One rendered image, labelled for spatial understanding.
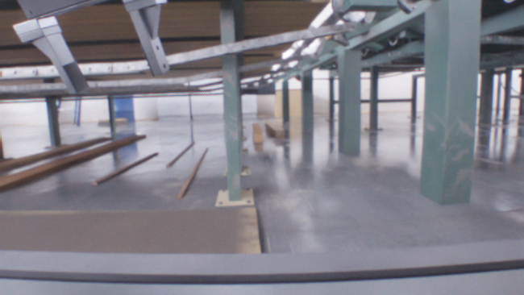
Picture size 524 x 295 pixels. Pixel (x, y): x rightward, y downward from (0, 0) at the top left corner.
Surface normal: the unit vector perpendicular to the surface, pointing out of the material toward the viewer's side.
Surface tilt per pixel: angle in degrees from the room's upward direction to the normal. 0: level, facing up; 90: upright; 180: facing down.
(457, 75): 90
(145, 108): 95
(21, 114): 95
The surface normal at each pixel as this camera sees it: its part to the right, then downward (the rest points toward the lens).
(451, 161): 0.07, 0.11
